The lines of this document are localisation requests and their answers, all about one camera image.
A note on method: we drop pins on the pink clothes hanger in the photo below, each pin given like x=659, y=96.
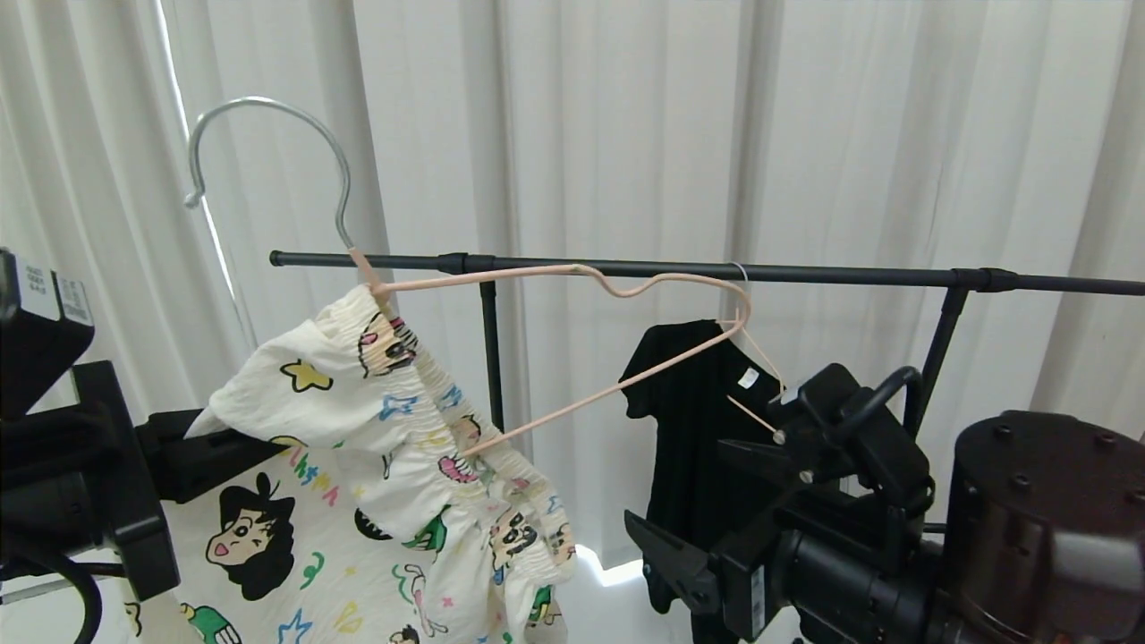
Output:
x=537, y=272
x=756, y=351

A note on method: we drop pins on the black t-shirt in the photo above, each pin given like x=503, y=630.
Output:
x=689, y=429

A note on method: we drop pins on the cream printed garment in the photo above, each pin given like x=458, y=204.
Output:
x=358, y=429

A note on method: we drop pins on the black clothes rack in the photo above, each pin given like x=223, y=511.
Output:
x=850, y=274

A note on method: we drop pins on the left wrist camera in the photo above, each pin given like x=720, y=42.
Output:
x=36, y=349

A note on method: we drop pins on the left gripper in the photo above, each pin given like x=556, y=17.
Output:
x=89, y=483

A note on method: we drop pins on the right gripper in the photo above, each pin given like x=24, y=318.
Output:
x=850, y=581

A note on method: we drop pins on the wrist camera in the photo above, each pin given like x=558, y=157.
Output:
x=36, y=349
x=877, y=447

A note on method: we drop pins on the white curtain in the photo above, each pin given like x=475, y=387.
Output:
x=626, y=134

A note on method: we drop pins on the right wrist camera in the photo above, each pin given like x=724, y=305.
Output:
x=877, y=447

